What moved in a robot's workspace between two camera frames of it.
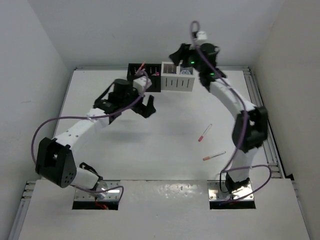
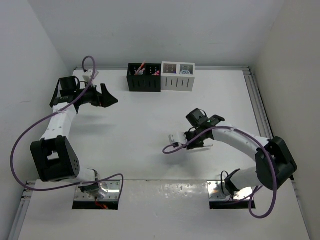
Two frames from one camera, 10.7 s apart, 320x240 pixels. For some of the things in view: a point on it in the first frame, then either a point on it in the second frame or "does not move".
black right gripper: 183,53 -> 192,146
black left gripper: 145,110 -> 104,99
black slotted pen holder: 153,72 does not move
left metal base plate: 107,190 does not move
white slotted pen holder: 174,78 does not move
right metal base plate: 218,191 does not move
